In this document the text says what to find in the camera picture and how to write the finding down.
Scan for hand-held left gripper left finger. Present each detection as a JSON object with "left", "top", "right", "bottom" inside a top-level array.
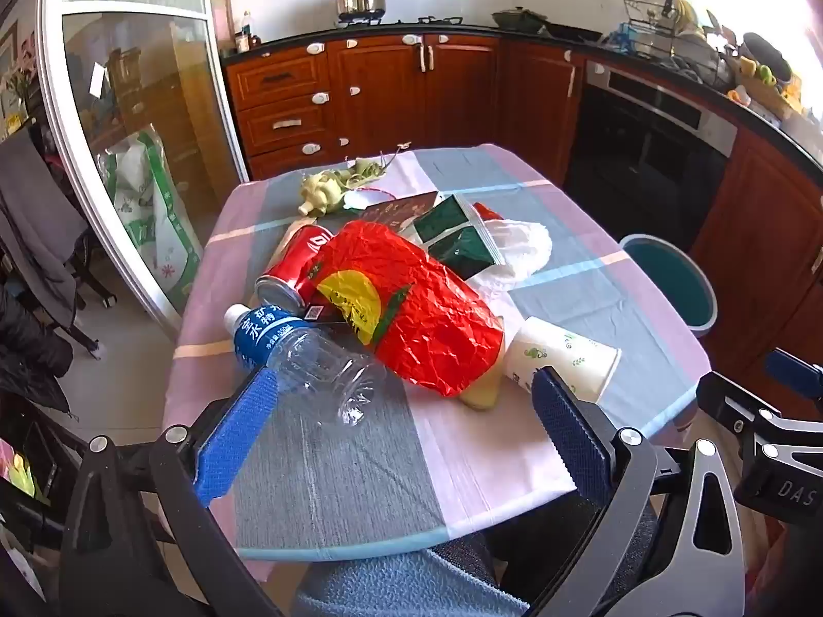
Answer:
[{"left": 59, "top": 366, "right": 284, "bottom": 617}]

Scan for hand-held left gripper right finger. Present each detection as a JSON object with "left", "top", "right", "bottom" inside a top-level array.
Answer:
[{"left": 530, "top": 365, "right": 748, "bottom": 617}]

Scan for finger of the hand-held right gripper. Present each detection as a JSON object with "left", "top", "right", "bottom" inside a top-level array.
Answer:
[
  {"left": 697, "top": 369, "right": 782, "bottom": 457},
  {"left": 765, "top": 347, "right": 823, "bottom": 403}
]

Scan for white paper cup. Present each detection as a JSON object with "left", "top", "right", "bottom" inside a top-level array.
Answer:
[{"left": 505, "top": 316, "right": 623, "bottom": 405}]

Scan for clear plastic water bottle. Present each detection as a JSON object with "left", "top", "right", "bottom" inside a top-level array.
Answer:
[{"left": 224, "top": 302, "right": 387, "bottom": 425}]

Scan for teal trash bin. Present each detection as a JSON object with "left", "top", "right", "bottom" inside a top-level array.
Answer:
[{"left": 620, "top": 234, "right": 716, "bottom": 338}]

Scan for white paper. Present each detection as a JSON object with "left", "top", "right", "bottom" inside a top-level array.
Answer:
[{"left": 464, "top": 265, "right": 523, "bottom": 300}]

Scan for red plastic bag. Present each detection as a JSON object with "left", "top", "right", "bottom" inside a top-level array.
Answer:
[{"left": 307, "top": 220, "right": 506, "bottom": 400}]

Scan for red soda can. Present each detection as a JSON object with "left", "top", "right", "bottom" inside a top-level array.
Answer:
[{"left": 255, "top": 225, "right": 335, "bottom": 310}]

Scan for dark green foil packet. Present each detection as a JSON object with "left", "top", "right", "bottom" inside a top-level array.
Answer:
[
  {"left": 413, "top": 196, "right": 480, "bottom": 239},
  {"left": 424, "top": 225, "right": 506, "bottom": 280}
]

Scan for green corn husk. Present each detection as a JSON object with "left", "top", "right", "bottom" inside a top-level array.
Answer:
[{"left": 297, "top": 155, "right": 393, "bottom": 218}]

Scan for brown cardboard box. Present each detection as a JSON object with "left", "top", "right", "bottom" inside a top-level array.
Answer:
[{"left": 356, "top": 193, "right": 444, "bottom": 232}]

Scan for pale yellow wrapper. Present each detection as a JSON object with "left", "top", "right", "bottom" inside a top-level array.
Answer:
[{"left": 456, "top": 366, "right": 509, "bottom": 412}]

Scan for plaid tablecloth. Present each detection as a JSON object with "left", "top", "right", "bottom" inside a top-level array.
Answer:
[{"left": 160, "top": 143, "right": 711, "bottom": 563}]

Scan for small black packet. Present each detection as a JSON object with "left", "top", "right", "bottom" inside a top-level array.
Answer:
[{"left": 302, "top": 299, "right": 351, "bottom": 329}]

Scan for grey fabric chair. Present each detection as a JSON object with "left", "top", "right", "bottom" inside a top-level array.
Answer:
[{"left": 292, "top": 498, "right": 663, "bottom": 617}]

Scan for green white sack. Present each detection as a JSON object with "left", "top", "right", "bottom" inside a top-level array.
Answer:
[{"left": 96, "top": 129, "right": 203, "bottom": 300}]

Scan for black built-in oven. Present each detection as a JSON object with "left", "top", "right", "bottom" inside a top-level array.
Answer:
[{"left": 566, "top": 61, "right": 739, "bottom": 251}]

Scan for wicker basket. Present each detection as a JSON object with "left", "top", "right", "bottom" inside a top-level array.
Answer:
[{"left": 733, "top": 58, "right": 808, "bottom": 120}]

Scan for dark round pot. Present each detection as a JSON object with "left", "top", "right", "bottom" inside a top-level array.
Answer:
[{"left": 742, "top": 32, "right": 793, "bottom": 78}]

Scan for wooden display cabinet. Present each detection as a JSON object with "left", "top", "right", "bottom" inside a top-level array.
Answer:
[{"left": 83, "top": 16, "right": 242, "bottom": 220}]

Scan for wooden kitchen cabinet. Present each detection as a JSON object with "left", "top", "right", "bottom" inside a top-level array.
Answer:
[{"left": 222, "top": 29, "right": 823, "bottom": 425}]

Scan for black frying pan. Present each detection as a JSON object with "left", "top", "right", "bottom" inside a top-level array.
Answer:
[{"left": 546, "top": 22, "right": 604, "bottom": 43}]

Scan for dark wok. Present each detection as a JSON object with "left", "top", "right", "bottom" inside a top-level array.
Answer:
[{"left": 492, "top": 6, "right": 547, "bottom": 33}]

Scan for gas stove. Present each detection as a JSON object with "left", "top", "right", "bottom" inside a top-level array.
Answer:
[{"left": 337, "top": 13, "right": 464, "bottom": 30}]

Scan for wire dish rack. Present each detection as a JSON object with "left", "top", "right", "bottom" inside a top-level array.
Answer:
[{"left": 622, "top": 0, "right": 740, "bottom": 87}]

